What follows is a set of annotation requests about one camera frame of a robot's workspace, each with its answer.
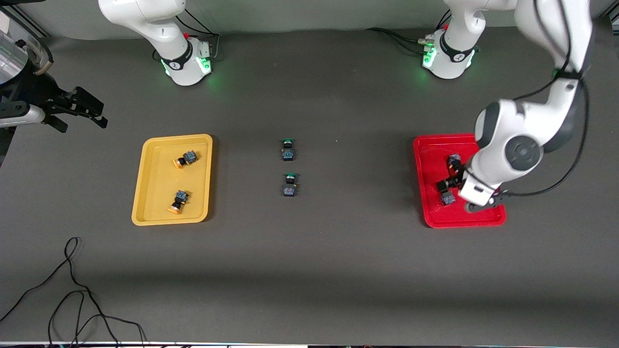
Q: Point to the aluminium frame rail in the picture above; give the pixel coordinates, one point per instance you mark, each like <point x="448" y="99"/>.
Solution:
<point x="29" y="24"/>

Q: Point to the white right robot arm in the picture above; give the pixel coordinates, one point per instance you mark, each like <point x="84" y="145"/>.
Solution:
<point x="145" y="19"/>

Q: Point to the yellow push button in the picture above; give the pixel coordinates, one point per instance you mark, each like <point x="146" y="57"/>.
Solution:
<point x="180" y="198"/>
<point x="187" y="158"/>

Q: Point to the red push button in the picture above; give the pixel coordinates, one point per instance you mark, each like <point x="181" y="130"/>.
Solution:
<point x="453" y="159"/>
<point x="447" y="198"/>

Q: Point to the red plastic tray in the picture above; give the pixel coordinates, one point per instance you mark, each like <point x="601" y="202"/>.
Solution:
<point x="430" y="164"/>

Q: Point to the green push button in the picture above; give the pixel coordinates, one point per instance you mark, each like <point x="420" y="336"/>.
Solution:
<point x="290" y="188"/>
<point x="288" y="153"/>

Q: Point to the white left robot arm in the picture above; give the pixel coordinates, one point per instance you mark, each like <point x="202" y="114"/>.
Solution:
<point x="512" y="150"/>

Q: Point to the yellow plastic tray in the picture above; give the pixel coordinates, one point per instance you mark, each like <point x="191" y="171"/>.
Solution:
<point x="159" y="193"/>

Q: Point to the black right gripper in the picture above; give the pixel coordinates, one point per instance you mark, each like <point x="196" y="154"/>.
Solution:
<point x="54" y="104"/>

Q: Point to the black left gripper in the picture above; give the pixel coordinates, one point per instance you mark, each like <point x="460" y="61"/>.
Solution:
<point x="453" y="182"/>

